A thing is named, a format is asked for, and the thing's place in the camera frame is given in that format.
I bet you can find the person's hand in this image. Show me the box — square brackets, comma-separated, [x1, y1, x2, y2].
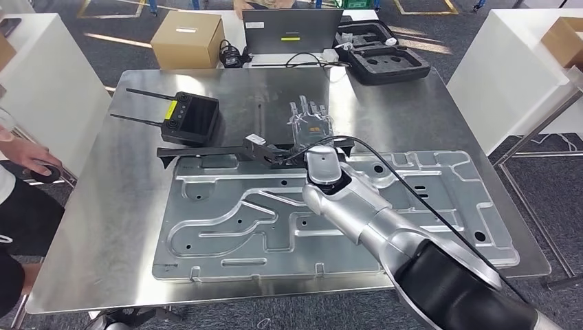
[6, 136, 63, 179]

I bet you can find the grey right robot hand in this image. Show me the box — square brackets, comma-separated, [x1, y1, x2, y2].
[287, 94, 337, 151]

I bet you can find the black tape roll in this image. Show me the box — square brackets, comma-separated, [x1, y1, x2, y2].
[29, 163, 63, 186]

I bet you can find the black plastic plate part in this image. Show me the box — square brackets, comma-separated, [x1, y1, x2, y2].
[156, 135, 356, 171]

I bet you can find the steel workbench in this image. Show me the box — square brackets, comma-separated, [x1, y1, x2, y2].
[25, 65, 553, 316]

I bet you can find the person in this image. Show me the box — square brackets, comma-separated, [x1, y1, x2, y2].
[0, 107, 65, 320]
[233, 0, 298, 20]

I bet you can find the white table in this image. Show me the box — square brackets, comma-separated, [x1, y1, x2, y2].
[446, 8, 583, 157]
[0, 12, 113, 179]

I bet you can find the grey laptop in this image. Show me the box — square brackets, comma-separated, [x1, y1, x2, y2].
[241, 8, 344, 68]

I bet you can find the black foam case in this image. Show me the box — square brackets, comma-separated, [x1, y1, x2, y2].
[333, 19, 432, 87]

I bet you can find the black power adapter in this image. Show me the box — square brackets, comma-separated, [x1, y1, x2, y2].
[218, 39, 252, 69]

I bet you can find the cardboard box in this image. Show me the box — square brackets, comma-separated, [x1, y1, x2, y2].
[0, 32, 18, 72]
[150, 10, 226, 71]
[539, 16, 583, 70]

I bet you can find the stamped metal panel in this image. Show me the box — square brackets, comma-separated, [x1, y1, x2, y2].
[151, 149, 521, 284]

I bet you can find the black controller with antennas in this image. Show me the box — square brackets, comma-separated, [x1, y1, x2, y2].
[109, 87, 222, 148]

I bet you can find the black phone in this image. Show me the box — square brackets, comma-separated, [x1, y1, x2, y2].
[0, 17, 22, 39]

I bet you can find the black laptop cable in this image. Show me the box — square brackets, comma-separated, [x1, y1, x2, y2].
[250, 51, 353, 69]

